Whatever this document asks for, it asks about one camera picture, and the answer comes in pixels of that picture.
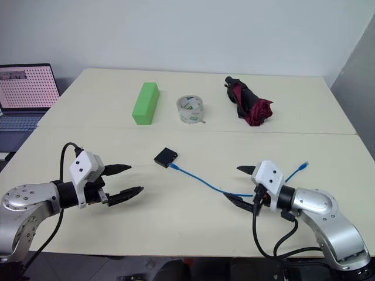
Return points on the open laptop computer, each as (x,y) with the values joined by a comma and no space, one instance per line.
(22,99)

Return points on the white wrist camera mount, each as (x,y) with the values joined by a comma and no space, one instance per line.
(83,171)
(269,183)

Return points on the green foam block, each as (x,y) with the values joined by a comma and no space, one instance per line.
(145,103)

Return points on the clear packing tape roll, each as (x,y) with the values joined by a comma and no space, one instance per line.
(190,109)

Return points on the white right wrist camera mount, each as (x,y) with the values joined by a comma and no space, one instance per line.
(269,183)

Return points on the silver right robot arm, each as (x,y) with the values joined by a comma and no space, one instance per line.
(325,219)

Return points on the folded red black umbrella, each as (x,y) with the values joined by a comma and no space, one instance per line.
(250,101)

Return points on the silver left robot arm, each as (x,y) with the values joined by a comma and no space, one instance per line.
(27,202)

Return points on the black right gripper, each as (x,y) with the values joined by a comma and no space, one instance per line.
(257,195)

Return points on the small black adapter box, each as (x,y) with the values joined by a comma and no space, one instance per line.
(165,157)

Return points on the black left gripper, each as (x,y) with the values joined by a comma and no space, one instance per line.
(95,190)

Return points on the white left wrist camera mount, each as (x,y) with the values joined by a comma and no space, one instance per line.
(83,171)

